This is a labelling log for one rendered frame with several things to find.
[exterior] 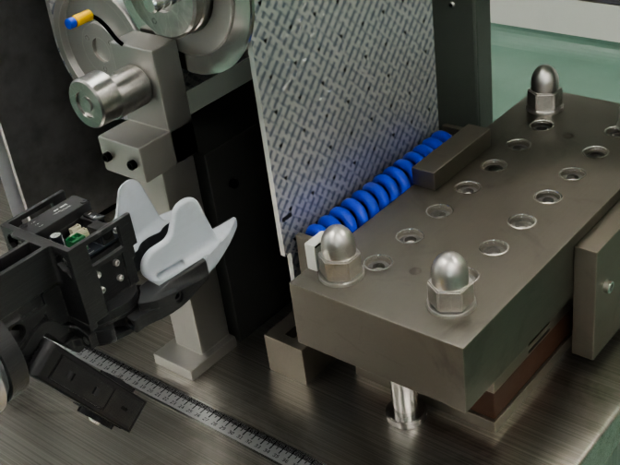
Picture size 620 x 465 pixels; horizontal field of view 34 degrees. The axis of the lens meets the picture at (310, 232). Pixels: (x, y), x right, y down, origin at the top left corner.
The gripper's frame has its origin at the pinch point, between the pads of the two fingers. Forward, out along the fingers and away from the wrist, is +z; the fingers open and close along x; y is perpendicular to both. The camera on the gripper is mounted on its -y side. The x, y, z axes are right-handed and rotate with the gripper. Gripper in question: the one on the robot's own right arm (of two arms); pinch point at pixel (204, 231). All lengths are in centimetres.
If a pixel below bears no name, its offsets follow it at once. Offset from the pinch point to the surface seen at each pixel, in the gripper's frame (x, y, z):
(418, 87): -0.3, -0.1, 28.4
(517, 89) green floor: 109, -107, 238
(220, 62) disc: 2.7, 10.2, 7.3
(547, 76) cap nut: -7.7, -2.3, 39.3
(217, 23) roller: 2.0, 13.5, 7.1
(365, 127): -0.2, -0.5, 20.1
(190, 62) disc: 6.2, 9.7, 7.4
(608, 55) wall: 92, -105, 272
